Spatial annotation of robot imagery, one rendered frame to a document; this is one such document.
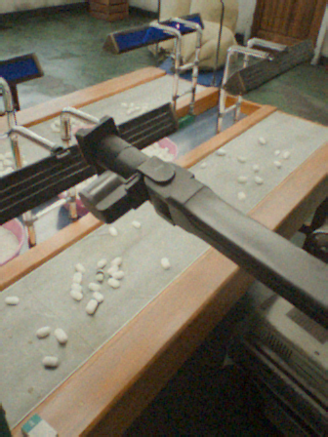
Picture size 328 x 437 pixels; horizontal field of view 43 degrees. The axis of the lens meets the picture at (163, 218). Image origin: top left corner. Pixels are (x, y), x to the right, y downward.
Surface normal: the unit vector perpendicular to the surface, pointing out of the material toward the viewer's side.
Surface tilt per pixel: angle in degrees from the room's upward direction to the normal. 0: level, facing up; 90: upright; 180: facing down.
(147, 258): 0
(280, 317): 0
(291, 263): 23
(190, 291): 0
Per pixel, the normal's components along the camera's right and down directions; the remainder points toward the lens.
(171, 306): 0.07, -0.79
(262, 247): -0.23, -0.58
